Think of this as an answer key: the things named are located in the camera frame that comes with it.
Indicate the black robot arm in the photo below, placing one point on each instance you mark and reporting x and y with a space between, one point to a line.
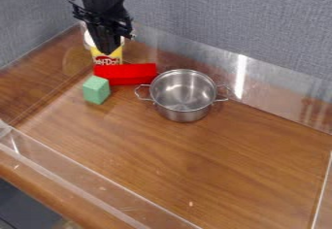
98 5

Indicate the small steel pot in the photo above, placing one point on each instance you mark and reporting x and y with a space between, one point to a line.
183 93

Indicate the clear acrylic table barrier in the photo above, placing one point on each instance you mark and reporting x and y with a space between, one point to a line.
116 167

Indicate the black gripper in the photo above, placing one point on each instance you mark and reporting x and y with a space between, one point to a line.
108 25

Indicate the green foam block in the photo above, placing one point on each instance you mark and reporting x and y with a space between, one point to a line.
96 90

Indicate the yellow play-doh tub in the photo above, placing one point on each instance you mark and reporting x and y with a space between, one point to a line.
104 59

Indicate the red rectangular block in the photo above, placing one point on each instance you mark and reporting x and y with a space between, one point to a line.
128 73

